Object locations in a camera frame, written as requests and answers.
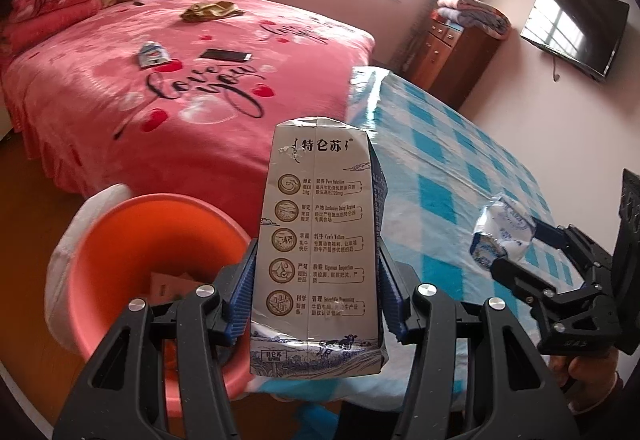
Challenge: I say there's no gold crumpled cloth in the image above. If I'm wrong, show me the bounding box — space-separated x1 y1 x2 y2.
180 1 247 24

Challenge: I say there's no blue checked tablecloth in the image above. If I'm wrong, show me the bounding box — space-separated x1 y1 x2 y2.
242 66 576 440

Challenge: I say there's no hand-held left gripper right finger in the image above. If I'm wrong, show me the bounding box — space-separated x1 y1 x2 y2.
377 242 583 440

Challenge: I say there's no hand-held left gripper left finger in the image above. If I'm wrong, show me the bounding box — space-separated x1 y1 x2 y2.
52 240 261 440

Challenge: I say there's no orange plastic bin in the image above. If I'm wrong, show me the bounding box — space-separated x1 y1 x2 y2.
64 192 258 418

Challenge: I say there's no white blue plastic bag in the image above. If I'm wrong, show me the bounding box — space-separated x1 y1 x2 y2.
471 193 537 269

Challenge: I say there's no person's right hand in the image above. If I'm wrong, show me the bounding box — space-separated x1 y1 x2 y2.
549 352 624 394

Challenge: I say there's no white dark blue milk carton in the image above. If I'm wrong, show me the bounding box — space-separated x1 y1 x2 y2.
248 116 391 378

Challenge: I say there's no pink printed bed blanket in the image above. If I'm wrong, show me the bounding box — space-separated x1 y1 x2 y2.
0 0 376 225

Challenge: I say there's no white bin liner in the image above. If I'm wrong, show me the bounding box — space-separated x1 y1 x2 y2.
44 184 132 358

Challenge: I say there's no black wall television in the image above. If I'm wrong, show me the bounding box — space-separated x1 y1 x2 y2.
520 0 631 82

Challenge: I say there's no folded striped blanket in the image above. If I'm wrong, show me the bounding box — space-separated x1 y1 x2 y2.
437 0 512 41

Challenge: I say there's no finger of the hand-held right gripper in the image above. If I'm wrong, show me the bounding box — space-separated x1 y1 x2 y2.
489 255 562 308
530 216 616 287

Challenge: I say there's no brown wooden cabinet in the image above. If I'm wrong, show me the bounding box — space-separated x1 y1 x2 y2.
407 17 502 111

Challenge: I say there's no brown cardboard box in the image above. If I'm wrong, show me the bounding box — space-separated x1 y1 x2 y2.
150 272 198 301

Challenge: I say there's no black smartphone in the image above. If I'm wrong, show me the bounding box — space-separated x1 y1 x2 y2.
199 48 254 64

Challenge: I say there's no small white blue carton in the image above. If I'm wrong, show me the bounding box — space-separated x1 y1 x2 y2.
138 40 172 69

